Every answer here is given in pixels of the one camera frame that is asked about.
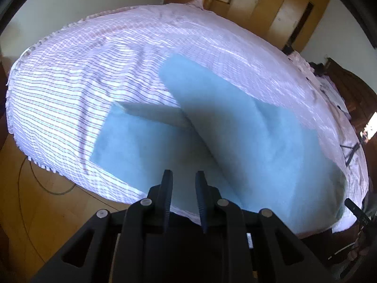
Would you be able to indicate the white paper sheet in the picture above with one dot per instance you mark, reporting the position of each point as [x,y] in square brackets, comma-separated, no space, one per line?
[335,95]

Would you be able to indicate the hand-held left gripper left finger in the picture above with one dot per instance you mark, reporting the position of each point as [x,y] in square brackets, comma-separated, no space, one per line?
[166,188]

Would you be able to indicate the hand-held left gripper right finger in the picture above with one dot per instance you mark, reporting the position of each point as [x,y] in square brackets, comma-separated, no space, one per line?
[201,191]

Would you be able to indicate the bed with pink checked bedspread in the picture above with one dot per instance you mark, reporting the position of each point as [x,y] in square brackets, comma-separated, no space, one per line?
[73,94]

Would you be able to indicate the dark wooden headboard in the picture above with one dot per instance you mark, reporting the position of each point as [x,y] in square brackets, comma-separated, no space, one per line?
[356,91]

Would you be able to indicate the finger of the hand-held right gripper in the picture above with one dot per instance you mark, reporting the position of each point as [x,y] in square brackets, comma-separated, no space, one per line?
[356,210]

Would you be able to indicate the wooden wardrobe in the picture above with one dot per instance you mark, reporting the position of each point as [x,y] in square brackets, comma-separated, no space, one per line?
[265,6]

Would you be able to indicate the small black stand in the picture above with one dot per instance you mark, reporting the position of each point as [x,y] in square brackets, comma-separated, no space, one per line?
[350,153]

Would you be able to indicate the light blue pants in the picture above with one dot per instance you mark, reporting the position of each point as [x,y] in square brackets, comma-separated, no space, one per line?
[235,123]

